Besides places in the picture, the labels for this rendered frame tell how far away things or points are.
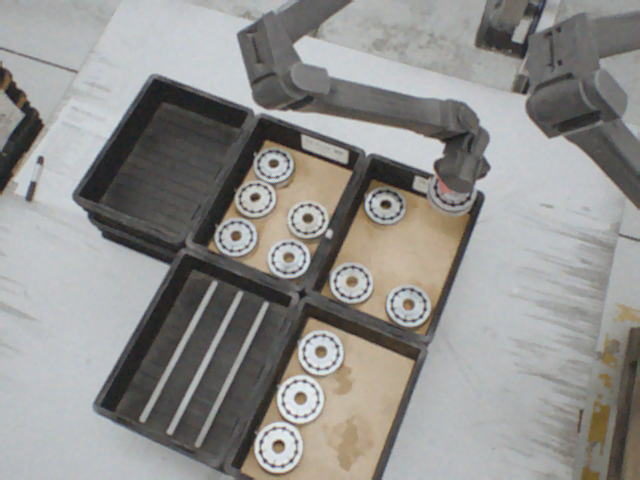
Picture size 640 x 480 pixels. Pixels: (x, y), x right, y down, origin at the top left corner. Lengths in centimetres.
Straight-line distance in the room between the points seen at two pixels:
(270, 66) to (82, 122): 114
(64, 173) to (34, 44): 136
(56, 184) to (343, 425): 103
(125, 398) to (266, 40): 90
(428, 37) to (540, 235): 145
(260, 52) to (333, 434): 85
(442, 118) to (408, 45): 184
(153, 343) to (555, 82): 104
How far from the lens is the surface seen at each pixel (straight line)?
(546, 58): 99
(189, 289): 162
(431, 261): 163
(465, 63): 303
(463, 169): 127
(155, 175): 178
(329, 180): 171
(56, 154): 204
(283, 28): 103
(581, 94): 94
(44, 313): 185
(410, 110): 119
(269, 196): 166
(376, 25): 312
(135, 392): 158
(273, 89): 101
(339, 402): 152
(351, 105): 109
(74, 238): 190
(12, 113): 261
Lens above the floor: 233
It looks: 66 degrees down
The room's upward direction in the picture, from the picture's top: 1 degrees counter-clockwise
